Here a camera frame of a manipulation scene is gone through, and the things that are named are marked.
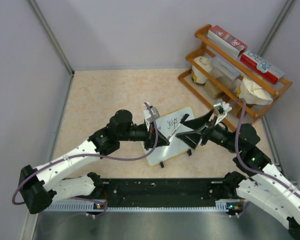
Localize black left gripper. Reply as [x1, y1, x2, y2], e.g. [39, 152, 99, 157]
[118, 119, 170, 151]

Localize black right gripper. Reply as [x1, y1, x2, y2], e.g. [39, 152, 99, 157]
[175, 108, 241, 153]

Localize black white marker pen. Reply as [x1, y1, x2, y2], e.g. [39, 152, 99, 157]
[167, 113, 190, 141]

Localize white board yellow frame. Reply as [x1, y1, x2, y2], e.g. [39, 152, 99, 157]
[146, 106, 195, 167]

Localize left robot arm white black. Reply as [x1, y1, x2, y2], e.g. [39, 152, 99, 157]
[16, 105, 170, 215]

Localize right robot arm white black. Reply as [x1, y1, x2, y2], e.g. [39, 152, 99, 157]
[175, 110, 300, 240]

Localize tan block on shelf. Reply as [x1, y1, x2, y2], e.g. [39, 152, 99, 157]
[204, 80, 224, 99]

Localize brown red blocks on shelf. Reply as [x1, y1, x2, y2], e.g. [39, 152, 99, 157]
[221, 95, 242, 118]

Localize cream paper cup left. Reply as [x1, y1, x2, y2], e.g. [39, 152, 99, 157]
[191, 55, 213, 85]

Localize wooden two tier shelf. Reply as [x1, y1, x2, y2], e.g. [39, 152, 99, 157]
[178, 24, 293, 130]

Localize grey clear plastic box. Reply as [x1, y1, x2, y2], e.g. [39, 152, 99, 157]
[210, 56, 241, 91]

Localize red toothpaste box lower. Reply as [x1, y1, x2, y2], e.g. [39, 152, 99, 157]
[240, 50, 285, 85]

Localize red toothpaste box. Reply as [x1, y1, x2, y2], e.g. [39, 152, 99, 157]
[240, 50, 285, 85]
[207, 25, 248, 58]

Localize red toothpaste box upper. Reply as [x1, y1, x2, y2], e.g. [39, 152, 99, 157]
[207, 25, 248, 58]

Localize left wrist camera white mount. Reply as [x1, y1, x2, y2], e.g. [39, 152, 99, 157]
[143, 101, 160, 130]

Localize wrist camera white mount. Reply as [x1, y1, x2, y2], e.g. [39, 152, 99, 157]
[143, 101, 160, 130]
[213, 99, 232, 126]

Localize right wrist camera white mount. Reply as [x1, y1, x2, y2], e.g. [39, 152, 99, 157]
[213, 99, 232, 126]

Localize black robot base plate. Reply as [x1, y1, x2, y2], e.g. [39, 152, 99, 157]
[97, 178, 238, 208]

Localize grey slotted cable duct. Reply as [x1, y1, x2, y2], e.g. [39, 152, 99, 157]
[44, 199, 243, 213]

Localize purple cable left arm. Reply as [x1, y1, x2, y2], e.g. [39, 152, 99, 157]
[11, 101, 158, 206]

